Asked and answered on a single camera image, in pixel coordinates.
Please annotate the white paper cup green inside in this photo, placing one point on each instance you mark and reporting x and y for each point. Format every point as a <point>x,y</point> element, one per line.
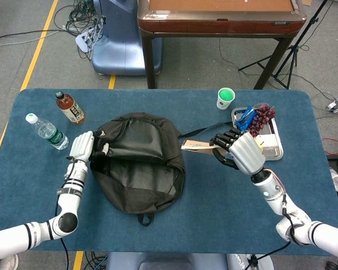
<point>224,99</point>

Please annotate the brown tea bottle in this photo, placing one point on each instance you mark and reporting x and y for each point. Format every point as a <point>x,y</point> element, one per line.
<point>71,111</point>

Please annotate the blue snack packet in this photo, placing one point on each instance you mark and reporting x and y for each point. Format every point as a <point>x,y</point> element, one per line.
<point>245,118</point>

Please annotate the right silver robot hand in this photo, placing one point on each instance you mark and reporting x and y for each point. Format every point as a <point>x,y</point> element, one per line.
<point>246,154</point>

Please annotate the clear water bottle green label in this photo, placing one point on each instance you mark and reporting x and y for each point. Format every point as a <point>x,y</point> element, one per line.
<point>49,133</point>

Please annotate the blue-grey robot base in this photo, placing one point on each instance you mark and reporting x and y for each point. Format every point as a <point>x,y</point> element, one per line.
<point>118,42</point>

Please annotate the yellow pear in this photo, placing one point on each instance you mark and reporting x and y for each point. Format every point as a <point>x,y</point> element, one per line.
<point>260,143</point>

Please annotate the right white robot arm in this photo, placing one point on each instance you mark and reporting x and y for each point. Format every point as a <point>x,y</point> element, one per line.
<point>287,208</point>

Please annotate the steel tray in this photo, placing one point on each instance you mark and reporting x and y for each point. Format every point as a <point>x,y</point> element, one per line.
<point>276,153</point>

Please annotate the brown wooden table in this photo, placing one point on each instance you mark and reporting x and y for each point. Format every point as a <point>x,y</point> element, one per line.
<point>219,24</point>

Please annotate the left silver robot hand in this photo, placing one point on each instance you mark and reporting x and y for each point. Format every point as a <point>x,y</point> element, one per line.
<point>81,146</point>

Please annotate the blue felt table cover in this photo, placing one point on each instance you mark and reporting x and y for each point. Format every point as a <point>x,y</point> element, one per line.
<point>214,202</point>

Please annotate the white power strip with plugs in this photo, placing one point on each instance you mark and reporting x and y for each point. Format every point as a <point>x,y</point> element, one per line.
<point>84,40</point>

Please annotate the black tripod stand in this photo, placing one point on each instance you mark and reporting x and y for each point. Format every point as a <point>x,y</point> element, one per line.
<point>291,56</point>

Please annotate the grey robot chest base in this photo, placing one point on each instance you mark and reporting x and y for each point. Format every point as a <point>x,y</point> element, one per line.
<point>163,261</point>

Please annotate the black backpack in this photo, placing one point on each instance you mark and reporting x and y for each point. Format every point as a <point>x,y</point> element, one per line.
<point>141,157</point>

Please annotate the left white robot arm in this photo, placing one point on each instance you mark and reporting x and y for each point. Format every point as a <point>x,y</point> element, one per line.
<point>70,197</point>

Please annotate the purple grape bunch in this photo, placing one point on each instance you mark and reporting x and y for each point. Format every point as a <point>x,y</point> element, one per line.
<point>260,119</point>

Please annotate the brown spiral notebook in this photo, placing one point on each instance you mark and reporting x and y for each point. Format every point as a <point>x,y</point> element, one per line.
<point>197,144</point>

